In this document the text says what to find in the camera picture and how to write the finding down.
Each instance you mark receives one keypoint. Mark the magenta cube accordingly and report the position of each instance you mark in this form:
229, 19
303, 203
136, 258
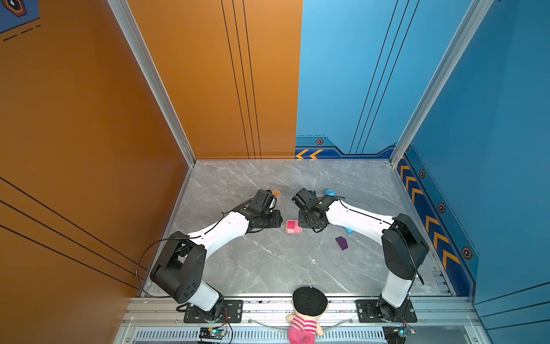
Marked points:
291, 225

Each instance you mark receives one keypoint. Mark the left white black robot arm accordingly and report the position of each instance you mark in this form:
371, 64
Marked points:
178, 270

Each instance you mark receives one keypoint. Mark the purple wood block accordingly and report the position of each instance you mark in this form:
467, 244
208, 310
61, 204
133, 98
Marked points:
342, 242

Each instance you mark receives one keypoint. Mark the light pink wood block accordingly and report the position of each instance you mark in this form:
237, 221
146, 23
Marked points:
294, 231

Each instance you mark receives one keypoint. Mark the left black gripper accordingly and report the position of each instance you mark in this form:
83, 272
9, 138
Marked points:
276, 218

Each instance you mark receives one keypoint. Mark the doll with black hat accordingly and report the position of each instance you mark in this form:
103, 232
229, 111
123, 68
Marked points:
309, 305

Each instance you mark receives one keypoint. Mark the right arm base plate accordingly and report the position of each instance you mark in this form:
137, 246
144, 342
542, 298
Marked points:
369, 310

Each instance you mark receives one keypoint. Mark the left green circuit board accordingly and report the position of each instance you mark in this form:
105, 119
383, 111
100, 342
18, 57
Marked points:
212, 335

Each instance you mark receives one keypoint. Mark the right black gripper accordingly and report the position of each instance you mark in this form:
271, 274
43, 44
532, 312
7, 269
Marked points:
302, 224

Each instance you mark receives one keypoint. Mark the right green circuit board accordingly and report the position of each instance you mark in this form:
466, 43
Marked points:
397, 335

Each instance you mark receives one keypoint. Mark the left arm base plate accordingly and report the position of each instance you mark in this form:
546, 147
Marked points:
223, 310

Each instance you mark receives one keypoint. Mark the green circuit board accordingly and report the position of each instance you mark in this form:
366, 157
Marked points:
397, 335
212, 335

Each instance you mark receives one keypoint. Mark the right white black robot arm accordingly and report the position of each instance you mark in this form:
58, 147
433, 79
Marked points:
403, 245

